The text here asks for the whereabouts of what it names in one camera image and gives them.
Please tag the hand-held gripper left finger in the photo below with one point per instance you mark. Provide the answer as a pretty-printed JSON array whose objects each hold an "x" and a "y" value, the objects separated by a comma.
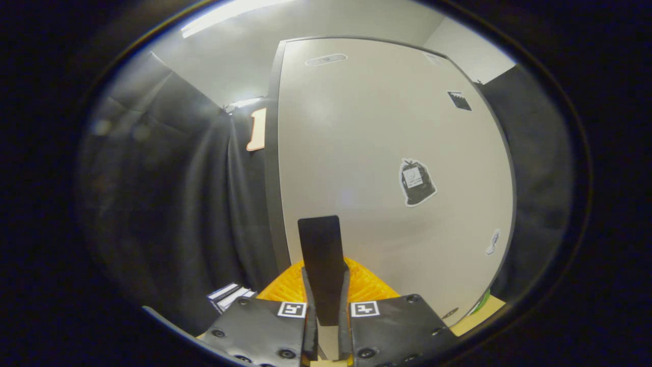
[{"x": 310, "y": 336}]

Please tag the grey shoe cabinet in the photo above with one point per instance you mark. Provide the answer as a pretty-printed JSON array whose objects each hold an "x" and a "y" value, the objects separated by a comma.
[{"x": 271, "y": 178}]

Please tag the white shoe cabinet door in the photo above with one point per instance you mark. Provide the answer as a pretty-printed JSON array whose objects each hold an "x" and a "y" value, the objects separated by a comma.
[{"x": 356, "y": 153}]

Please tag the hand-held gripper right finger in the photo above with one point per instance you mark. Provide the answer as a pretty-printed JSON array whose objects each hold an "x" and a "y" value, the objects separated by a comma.
[{"x": 345, "y": 334}]

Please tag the ceiling light panel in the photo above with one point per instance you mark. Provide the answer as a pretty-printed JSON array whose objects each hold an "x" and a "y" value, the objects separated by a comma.
[
  {"x": 229, "y": 15},
  {"x": 244, "y": 103}
]

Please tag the white boxed book set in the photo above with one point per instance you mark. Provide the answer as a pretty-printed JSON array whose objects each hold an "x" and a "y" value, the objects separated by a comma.
[{"x": 229, "y": 296}]

